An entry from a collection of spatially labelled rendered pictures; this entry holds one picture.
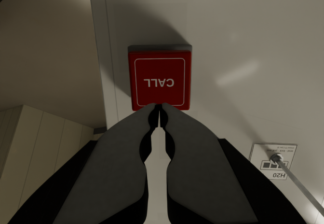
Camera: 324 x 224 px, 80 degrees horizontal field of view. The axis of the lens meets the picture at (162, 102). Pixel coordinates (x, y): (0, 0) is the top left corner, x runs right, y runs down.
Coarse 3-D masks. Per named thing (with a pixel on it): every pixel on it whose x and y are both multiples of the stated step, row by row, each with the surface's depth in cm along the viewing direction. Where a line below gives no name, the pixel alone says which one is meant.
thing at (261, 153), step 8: (256, 144) 22; (264, 144) 22; (272, 144) 22; (280, 144) 22; (288, 144) 22; (296, 144) 22; (256, 152) 22; (264, 152) 22; (272, 152) 22; (280, 152) 22; (288, 152) 22; (256, 160) 22; (264, 160) 22; (288, 160) 22; (264, 168) 23; (272, 168) 23; (280, 168) 23; (288, 168) 23; (272, 176) 23; (280, 176) 23
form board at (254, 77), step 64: (128, 0) 17; (192, 0) 17; (256, 0) 17; (320, 0) 17; (128, 64) 19; (192, 64) 19; (256, 64) 19; (320, 64) 19; (256, 128) 21; (320, 128) 21; (320, 192) 24
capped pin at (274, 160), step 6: (276, 156) 22; (282, 156) 22; (270, 162) 22; (276, 162) 22; (282, 162) 21; (282, 168) 21; (288, 174) 20; (294, 180) 19; (300, 186) 18; (306, 192) 17; (312, 198) 17; (312, 204) 17; (318, 204) 16; (318, 210) 16
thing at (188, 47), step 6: (132, 48) 17; (138, 48) 17; (144, 48) 17; (150, 48) 17; (156, 48) 17; (162, 48) 17; (168, 48) 17; (174, 48) 17; (180, 48) 17; (186, 48) 17
